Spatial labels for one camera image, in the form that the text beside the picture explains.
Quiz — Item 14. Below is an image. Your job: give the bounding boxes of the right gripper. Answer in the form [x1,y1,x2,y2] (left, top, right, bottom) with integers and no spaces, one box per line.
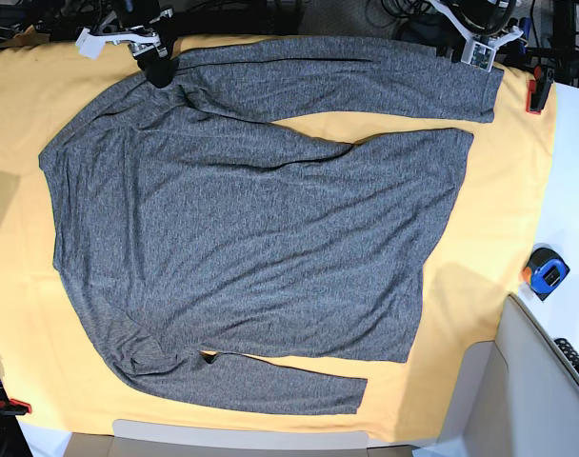
[110,27,178,89]

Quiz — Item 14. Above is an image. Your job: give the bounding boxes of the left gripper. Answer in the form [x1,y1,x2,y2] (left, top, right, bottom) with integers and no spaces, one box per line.
[436,4,521,51]

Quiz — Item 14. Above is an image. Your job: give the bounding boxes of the grey long-sleeve shirt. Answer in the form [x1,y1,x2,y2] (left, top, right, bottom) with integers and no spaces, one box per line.
[39,36,503,415]

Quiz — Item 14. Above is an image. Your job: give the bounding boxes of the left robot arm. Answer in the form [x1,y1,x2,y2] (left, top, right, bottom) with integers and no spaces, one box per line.
[425,1,529,61]

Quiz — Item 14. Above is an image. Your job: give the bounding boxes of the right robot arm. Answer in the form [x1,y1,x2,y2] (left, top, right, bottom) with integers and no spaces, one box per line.
[94,0,178,89]

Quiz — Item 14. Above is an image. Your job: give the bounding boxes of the red black clamp right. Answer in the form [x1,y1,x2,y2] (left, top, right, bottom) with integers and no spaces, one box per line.
[526,65,555,114]

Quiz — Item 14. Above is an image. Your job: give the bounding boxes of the red black clamp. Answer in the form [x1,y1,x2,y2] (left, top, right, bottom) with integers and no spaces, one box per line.
[526,65,555,114]
[0,399,32,416]

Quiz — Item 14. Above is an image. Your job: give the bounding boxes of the blue black tape measure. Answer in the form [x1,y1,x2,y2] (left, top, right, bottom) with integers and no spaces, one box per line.
[522,246,570,301]

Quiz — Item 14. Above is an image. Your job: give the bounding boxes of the yellow table cloth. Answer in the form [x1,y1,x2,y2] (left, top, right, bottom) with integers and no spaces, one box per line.
[0,44,557,442]

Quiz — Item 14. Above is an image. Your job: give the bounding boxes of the red black clamp left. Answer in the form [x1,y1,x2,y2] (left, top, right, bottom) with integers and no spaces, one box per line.
[0,399,32,416]

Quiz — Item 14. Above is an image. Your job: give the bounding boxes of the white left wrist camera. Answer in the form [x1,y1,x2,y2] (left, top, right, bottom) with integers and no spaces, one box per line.
[461,40,496,72]

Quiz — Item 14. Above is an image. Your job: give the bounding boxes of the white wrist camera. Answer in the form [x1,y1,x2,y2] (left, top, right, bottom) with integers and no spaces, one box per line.
[75,28,108,60]
[461,40,496,72]

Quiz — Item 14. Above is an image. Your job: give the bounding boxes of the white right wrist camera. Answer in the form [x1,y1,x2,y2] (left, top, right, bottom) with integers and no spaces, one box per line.
[75,28,108,60]

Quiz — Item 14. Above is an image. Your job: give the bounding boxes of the black textured handle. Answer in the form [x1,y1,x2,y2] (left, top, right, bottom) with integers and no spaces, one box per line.
[554,338,579,374]

